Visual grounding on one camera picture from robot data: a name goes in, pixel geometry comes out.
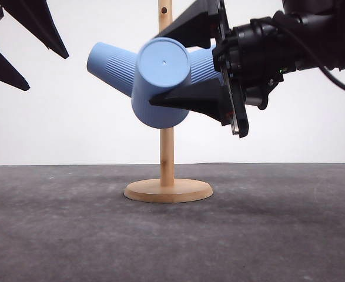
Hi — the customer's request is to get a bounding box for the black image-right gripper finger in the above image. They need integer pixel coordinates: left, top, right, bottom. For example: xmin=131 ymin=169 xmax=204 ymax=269
xmin=149 ymin=78 xmax=231 ymax=126
xmin=154 ymin=0 xmax=220 ymax=48

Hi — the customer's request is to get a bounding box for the large blue ribbed cup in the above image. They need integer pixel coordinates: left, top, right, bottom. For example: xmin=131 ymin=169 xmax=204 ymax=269
xmin=131 ymin=37 xmax=192 ymax=129

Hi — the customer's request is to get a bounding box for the wooden mug tree stand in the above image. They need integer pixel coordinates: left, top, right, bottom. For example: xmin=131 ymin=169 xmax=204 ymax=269
xmin=124 ymin=0 xmax=213 ymax=203

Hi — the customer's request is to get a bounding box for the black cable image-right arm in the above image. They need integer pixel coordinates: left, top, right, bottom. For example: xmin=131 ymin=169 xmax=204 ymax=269
xmin=259 ymin=17 xmax=345 ymax=92

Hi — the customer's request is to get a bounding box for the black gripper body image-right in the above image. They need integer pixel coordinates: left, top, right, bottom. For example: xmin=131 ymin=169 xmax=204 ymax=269
xmin=212 ymin=0 xmax=299 ymax=138

